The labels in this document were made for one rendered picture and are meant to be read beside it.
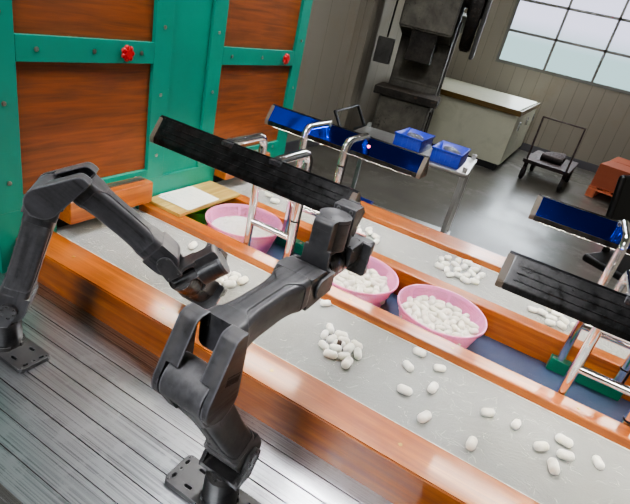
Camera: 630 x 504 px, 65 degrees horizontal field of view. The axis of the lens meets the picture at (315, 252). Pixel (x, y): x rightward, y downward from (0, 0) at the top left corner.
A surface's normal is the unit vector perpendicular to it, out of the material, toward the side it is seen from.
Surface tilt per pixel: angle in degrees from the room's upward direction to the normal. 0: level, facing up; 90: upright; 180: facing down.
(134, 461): 0
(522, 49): 90
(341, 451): 90
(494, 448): 0
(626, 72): 90
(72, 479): 0
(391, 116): 90
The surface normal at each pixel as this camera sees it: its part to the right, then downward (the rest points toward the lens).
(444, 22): -0.30, 0.40
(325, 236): -0.48, 0.29
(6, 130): 0.85, 0.39
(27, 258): 0.23, 0.50
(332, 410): 0.21, -0.87
